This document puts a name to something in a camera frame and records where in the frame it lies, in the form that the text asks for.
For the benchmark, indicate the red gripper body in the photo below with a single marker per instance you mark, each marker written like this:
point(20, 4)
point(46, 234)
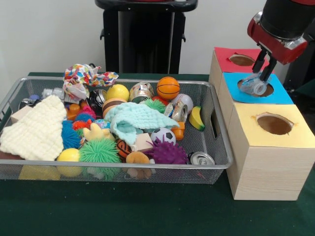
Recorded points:
point(275, 45)

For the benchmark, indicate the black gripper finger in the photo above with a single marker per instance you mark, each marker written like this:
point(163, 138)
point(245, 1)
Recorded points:
point(259, 61)
point(268, 70)

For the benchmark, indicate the small clear plastic bottle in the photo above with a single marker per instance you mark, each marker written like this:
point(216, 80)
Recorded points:
point(253, 86)

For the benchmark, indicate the mint green knitted cloth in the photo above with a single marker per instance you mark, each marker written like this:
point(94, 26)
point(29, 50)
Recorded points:
point(140, 115)

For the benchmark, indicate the cream knitted cloth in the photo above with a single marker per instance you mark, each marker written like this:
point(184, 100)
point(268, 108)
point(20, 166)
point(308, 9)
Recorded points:
point(37, 132)

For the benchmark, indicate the wooden three-hole box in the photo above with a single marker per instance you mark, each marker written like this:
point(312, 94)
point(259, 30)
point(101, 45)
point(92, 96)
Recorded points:
point(265, 172)

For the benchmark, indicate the silver mesh bin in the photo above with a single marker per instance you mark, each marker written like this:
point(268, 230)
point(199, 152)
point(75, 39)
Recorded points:
point(184, 175)

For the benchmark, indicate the black stand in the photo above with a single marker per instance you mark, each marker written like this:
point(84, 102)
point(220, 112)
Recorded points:
point(305, 68)

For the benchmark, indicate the dark green side-table cloth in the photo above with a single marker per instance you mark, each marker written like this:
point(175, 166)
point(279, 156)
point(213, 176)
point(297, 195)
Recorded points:
point(307, 89)

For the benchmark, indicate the white toy baseball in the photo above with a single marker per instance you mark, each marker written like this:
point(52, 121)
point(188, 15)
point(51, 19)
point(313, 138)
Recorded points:
point(184, 99)

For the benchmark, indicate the yellow toy banana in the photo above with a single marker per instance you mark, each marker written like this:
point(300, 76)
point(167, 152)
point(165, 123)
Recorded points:
point(195, 119)

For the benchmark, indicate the orange toy basketball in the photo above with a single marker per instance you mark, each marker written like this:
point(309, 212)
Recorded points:
point(168, 88)

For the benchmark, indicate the silver drink can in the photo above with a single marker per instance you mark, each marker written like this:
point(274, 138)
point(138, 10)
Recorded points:
point(202, 159)

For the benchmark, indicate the toy soccer ball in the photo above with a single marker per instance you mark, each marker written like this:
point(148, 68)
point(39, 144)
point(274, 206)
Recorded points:
point(163, 135)

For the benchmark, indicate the purple spiky ball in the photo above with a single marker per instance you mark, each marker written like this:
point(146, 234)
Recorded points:
point(167, 152)

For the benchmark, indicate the brown striped toy burger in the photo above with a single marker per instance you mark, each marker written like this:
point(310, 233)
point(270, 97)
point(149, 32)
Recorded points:
point(113, 105)

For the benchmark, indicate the brown teddy bear plush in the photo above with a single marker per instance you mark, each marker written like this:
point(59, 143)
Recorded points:
point(137, 157)

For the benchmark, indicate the yellow plush duck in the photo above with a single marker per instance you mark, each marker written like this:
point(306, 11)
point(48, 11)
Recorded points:
point(97, 134)

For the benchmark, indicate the green koosh ball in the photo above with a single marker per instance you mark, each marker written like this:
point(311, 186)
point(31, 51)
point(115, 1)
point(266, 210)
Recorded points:
point(99, 151)

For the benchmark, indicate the dark green table cloth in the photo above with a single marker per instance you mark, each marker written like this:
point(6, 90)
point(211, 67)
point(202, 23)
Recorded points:
point(147, 211)

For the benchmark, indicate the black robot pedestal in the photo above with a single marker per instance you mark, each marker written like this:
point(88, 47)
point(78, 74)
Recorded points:
point(137, 37)

